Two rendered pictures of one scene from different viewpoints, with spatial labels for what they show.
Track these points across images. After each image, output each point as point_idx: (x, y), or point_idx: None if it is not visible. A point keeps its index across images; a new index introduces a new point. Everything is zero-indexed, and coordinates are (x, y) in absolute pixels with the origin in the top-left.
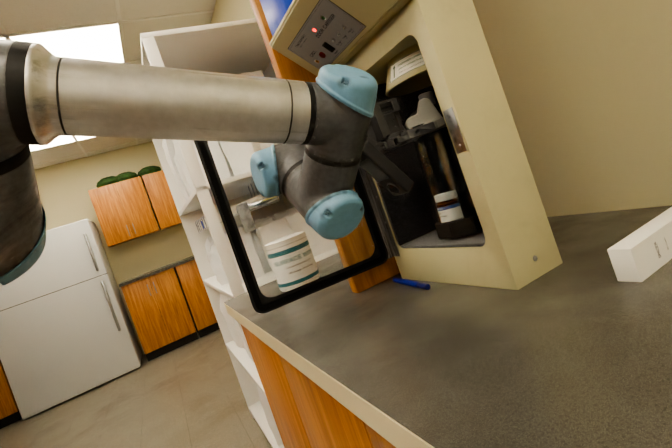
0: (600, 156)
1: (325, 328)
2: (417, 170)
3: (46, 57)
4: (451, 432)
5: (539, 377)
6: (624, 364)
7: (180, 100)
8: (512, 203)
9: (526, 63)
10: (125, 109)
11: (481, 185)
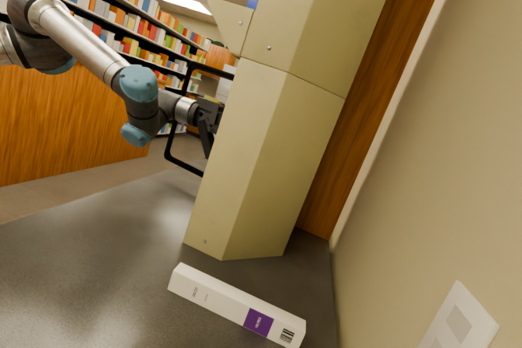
0: (362, 258)
1: (165, 183)
2: None
3: (44, 5)
4: (28, 222)
5: (62, 245)
6: (57, 272)
7: (69, 44)
8: (213, 206)
9: (394, 160)
10: (54, 37)
11: (201, 182)
